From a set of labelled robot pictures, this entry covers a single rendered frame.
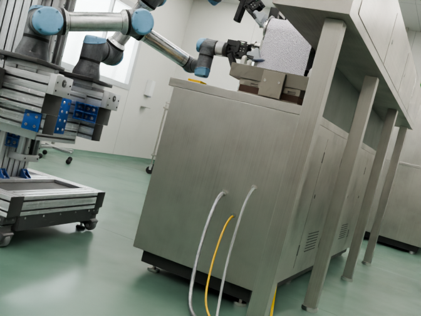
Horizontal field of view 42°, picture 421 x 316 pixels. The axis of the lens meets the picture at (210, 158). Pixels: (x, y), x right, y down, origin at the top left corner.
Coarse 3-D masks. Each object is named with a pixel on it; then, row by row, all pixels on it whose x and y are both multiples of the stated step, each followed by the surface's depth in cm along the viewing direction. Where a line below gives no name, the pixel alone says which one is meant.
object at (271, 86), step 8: (264, 72) 241; (272, 72) 239; (264, 80) 240; (272, 80) 239; (280, 80) 238; (264, 88) 240; (272, 88) 239; (280, 88) 237; (264, 96) 241; (272, 96) 239; (280, 96) 238
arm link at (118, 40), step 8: (144, 0) 296; (152, 0) 296; (160, 0) 299; (136, 8) 299; (144, 8) 299; (152, 8) 299; (120, 32) 303; (112, 40) 304; (120, 40) 304; (112, 48) 304; (120, 48) 305; (112, 56) 305; (120, 56) 311; (112, 64) 310
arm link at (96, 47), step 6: (90, 36) 293; (96, 36) 293; (84, 42) 294; (90, 42) 292; (96, 42) 293; (102, 42) 295; (84, 48) 293; (90, 48) 292; (96, 48) 293; (102, 48) 296; (108, 48) 301; (84, 54) 293; (90, 54) 293; (96, 54) 294; (102, 54) 297; (108, 54) 302; (96, 60) 295; (102, 60) 302
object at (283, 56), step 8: (264, 40) 265; (272, 40) 263; (280, 40) 262; (264, 48) 264; (272, 48) 263; (280, 48) 261; (288, 48) 260; (296, 48) 258; (304, 48) 257; (264, 56) 264; (272, 56) 263; (280, 56) 261; (288, 56) 260; (296, 56) 258; (304, 56) 256; (264, 64) 264; (272, 64) 262; (280, 64) 261; (288, 64) 259; (296, 64) 258; (304, 64) 256; (288, 72) 259; (296, 72) 258
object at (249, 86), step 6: (240, 84) 248; (246, 84) 247; (252, 84) 246; (258, 84) 245; (240, 90) 248; (246, 90) 247; (252, 90) 246; (258, 90) 245; (288, 90) 239; (294, 90) 238; (300, 90) 237; (282, 96) 240; (288, 96) 239; (294, 96) 238; (300, 96) 238; (288, 102) 239; (294, 102) 238; (300, 102) 242
